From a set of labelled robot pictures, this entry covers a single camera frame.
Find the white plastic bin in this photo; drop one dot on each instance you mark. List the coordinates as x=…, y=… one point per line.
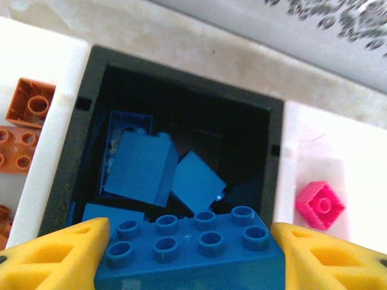
x=356, y=157
x=57, y=69

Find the black plastic bin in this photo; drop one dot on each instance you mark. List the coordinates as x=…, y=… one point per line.
x=81, y=151

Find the long blue lego brick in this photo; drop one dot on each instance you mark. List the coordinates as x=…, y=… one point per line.
x=187, y=266

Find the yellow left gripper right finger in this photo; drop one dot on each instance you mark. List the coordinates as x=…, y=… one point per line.
x=332, y=266

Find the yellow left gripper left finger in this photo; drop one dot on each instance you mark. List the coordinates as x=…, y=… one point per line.
x=45, y=266

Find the pink lego brick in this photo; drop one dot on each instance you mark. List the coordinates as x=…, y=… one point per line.
x=320, y=205

